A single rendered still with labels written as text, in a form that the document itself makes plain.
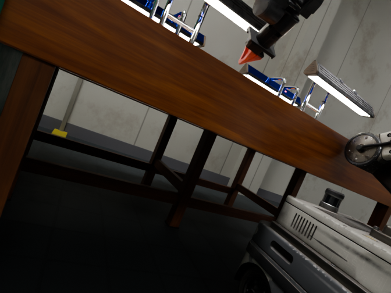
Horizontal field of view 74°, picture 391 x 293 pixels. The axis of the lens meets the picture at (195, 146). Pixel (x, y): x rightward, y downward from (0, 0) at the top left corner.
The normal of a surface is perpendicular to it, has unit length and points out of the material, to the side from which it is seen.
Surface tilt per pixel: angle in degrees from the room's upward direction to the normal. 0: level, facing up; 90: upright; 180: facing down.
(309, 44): 90
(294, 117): 90
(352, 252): 90
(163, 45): 90
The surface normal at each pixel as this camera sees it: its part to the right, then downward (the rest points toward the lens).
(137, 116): 0.37, 0.22
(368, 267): -0.83, -0.28
